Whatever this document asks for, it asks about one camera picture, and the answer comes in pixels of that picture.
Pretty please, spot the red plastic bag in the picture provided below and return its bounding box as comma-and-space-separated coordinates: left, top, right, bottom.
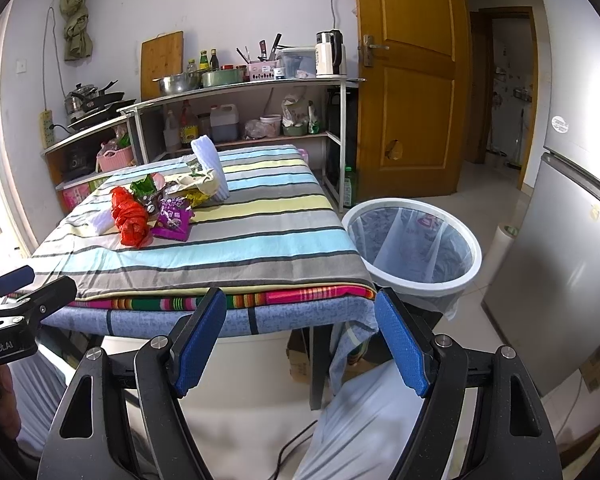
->
110, 186, 150, 248

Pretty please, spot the dark brown wrapper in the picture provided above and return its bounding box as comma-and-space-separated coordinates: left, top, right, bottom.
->
138, 191, 163, 217

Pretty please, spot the green snack wrapper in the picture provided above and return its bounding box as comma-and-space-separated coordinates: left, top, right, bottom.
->
130, 174, 158, 200

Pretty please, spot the purple snack wrapper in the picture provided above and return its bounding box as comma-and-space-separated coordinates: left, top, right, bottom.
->
150, 196, 194, 242

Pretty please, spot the yellow snack wrapper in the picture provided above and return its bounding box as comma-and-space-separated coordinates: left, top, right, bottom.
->
182, 190, 211, 208

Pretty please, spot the beige paper bag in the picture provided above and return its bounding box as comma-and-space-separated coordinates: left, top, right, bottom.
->
163, 169, 220, 200

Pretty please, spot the white foam sleeve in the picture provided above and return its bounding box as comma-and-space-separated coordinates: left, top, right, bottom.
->
190, 136, 230, 202

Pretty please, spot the white trash bin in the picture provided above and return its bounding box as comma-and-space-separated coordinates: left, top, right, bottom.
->
342, 197, 482, 318

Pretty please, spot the metal kitchen shelf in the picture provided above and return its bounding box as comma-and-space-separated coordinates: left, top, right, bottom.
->
42, 76, 356, 211

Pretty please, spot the person's left hand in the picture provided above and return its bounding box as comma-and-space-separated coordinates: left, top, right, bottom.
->
0, 365, 21, 440

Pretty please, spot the white folded tissue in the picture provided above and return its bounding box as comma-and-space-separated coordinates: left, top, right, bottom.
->
67, 209, 114, 236

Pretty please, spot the paper towel roll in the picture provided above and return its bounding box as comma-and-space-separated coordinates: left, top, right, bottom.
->
481, 223, 519, 274

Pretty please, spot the striped table cloth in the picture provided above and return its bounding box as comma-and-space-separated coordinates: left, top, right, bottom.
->
17, 143, 382, 396

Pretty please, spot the pink storage basket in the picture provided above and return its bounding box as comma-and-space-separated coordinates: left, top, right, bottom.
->
96, 146, 134, 172

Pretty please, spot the silver refrigerator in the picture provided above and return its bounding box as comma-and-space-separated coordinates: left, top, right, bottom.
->
482, 0, 600, 394

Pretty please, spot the power strip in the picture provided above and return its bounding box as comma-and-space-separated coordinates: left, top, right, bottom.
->
38, 110, 55, 150

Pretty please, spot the green bottle on floor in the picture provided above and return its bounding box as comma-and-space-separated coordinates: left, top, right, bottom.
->
342, 166, 358, 208

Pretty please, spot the black wok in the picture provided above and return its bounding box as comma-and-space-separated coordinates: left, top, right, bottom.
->
65, 80, 125, 128

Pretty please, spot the oil bottle yellow label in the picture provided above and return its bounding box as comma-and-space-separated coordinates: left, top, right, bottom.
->
180, 101, 199, 145

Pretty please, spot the white oil jug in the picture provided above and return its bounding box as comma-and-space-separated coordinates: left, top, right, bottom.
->
210, 104, 239, 144

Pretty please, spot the steel bowl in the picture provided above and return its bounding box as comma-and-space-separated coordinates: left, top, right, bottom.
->
154, 70, 200, 96

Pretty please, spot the hanging green cloth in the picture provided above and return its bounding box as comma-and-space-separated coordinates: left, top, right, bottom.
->
59, 0, 93, 61

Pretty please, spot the wooden cutting board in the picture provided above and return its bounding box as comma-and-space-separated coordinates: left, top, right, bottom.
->
140, 30, 184, 101

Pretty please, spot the green basin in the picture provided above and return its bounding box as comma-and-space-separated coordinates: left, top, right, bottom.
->
201, 68, 244, 88

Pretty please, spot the pink utensil basket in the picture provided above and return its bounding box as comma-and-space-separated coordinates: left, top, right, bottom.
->
247, 61, 276, 81

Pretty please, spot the wooden door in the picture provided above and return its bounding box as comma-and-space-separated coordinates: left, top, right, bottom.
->
356, 0, 471, 200

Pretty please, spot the white electric kettle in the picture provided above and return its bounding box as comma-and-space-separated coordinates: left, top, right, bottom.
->
315, 29, 347, 77

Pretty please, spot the clear plastic box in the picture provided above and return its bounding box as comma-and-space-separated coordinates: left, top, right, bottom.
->
277, 47, 316, 79

